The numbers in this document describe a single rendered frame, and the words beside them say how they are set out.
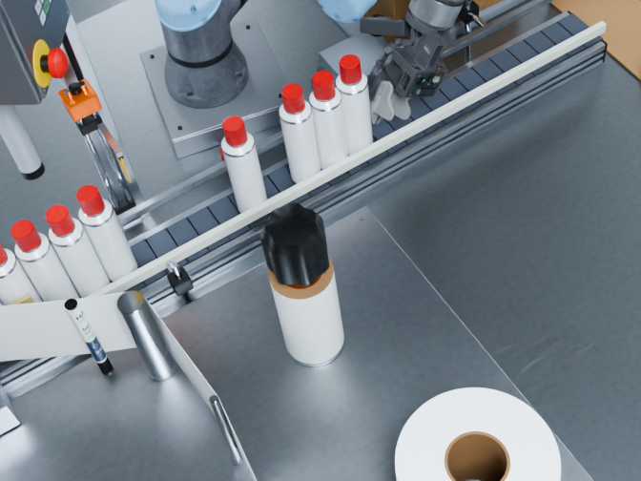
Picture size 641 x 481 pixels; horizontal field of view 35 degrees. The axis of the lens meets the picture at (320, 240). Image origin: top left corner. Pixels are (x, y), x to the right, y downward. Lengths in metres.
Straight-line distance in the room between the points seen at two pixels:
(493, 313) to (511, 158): 0.31
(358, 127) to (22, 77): 0.59
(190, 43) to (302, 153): 0.28
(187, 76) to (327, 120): 0.32
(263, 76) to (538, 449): 0.90
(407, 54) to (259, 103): 0.33
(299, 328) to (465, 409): 0.26
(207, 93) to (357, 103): 0.32
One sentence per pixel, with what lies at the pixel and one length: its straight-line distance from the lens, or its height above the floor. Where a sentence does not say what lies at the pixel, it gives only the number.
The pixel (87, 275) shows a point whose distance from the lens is 1.59.
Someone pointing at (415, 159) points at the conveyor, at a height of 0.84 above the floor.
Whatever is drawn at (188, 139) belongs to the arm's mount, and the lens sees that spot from 1.83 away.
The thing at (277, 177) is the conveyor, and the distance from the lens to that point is 1.73.
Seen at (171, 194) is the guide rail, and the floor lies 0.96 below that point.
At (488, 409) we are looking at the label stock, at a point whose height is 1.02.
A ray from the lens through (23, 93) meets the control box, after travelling 1.35.
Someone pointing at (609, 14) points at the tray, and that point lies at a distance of 2.06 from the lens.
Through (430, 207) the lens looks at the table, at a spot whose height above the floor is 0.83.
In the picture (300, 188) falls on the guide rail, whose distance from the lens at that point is 1.67.
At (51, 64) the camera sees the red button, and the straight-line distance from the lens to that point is 1.33.
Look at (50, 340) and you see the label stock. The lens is 1.54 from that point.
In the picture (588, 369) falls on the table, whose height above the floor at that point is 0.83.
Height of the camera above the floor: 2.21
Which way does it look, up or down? 54 degrees down
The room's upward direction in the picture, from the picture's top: 9 degrees counter-clockwise
